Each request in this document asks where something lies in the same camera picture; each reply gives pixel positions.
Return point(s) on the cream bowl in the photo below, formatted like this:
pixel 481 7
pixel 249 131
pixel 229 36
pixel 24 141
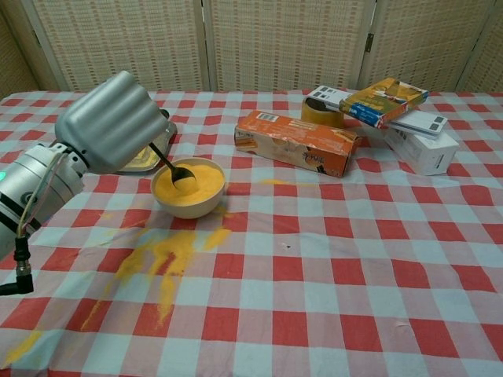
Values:
pixel 188 210

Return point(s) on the dark metal spoon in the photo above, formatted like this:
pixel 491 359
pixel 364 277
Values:
pixel 182 174

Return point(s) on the bowl of yellow batter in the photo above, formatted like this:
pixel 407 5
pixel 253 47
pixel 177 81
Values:
pixel 208 184

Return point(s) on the flat white box grey squares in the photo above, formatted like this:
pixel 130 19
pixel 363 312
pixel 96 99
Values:
pixel 326 94

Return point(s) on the long orange carton box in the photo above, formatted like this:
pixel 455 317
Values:
pixel 298 141

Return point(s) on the orange and blue box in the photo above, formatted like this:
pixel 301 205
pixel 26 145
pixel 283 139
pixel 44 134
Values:
pixel 381 104

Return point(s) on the yellow powder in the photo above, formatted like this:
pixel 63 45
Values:
pixel 173 247

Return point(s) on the brown tape roll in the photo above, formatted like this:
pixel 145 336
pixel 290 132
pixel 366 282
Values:
pixel 318 116

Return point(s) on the red white checkered tablecloth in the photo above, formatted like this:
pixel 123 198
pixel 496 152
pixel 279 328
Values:
pixel 334 255

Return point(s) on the woven bamboo folding screen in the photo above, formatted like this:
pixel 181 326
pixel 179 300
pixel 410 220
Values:
pixel 275 47

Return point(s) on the metal screen hinge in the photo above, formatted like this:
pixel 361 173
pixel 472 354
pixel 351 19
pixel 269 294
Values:
pixel 369 42

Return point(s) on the plain white carton box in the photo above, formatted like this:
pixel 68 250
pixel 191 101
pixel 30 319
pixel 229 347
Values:
pixel 432 157

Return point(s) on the rectangular metal tray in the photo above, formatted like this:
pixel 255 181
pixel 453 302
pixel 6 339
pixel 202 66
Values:
pixel 167 135

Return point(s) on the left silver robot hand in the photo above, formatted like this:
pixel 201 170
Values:
pixel 110 121

